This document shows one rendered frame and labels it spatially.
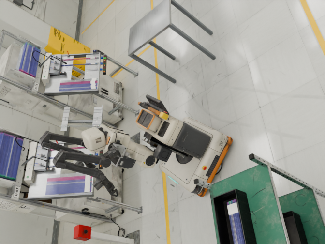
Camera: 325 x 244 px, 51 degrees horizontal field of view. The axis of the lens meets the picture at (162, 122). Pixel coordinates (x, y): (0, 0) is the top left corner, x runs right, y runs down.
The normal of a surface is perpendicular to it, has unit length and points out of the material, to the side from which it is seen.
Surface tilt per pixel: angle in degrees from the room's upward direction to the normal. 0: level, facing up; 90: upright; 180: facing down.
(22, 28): 90
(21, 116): 90
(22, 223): 90
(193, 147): 90
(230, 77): 0
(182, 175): 0
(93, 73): 44
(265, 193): 0
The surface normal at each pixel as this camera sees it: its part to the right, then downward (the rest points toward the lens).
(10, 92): 0.06, 0.83
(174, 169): -0.71, -0.36
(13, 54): 0.70, -0.43
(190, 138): 0.53, 0.29
